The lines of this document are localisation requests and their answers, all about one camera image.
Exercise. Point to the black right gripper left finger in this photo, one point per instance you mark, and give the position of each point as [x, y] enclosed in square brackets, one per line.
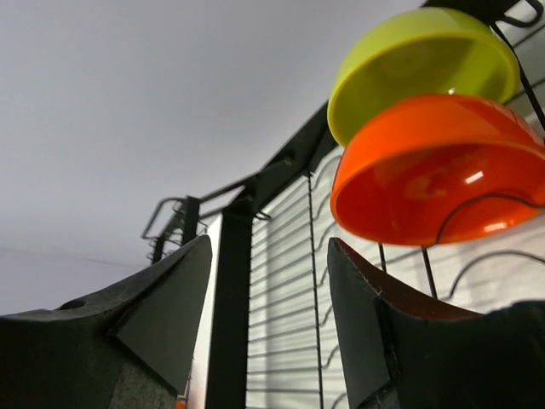
[129, 345]

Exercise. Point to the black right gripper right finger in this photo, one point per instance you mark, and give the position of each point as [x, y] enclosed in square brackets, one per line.
[401, 348]

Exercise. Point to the orange plastic bowl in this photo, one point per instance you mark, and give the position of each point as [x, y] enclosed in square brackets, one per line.
[439, 169]

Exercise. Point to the lime green plastic bowl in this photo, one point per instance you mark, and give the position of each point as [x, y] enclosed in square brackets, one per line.
[421, 51]

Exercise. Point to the black wire dish rack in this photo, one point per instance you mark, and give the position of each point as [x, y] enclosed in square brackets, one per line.
[293, 353]

